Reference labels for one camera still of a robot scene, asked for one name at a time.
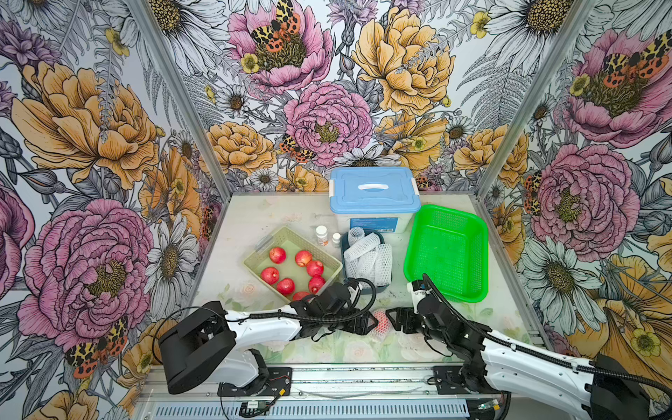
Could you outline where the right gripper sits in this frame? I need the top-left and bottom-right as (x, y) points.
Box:
(385, 308), (450, 346)

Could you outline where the white foam net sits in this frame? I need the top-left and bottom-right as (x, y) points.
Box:
(343, 231), (383, 263)
(344, 243), (393, 289)

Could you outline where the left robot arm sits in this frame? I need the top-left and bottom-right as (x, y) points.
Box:
(157, 278), (377, 395)

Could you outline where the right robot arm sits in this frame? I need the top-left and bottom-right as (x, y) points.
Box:
(386, 282), (650, 419)

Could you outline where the bright green perforated basket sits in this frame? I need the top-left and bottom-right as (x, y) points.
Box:
(404, 205), (489, 304)

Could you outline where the dark teal plastic tray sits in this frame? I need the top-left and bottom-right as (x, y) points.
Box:
(341, 227), (393, 292)

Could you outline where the pale green perforated basket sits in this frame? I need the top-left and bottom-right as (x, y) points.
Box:
(243, 226), (343, 303)

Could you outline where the white pill bottle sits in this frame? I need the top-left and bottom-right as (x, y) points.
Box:
(315, 225), (329, 246)

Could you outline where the blue lidded storage box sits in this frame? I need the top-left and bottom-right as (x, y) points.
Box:
(329, 166), (422, 234)

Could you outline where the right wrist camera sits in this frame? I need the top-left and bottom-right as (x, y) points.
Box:
(407, 280), (430, 314)

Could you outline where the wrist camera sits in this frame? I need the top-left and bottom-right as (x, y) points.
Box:
(344, 278), (363, 306)
(407, 280), (430, 314)

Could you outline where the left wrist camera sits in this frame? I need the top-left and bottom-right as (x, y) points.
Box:
(344, 278), (363, 306)

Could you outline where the aluminium front rail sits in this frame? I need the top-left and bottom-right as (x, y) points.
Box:
(133, 363), (584, 420)

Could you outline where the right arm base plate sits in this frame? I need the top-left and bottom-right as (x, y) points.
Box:
(427, 365), (502, 396)

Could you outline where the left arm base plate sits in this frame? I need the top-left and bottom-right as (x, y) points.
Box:
(217, 367), (293, 397)

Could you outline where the right black cable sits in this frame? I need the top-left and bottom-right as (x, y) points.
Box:
(419, 273), (672, 416)

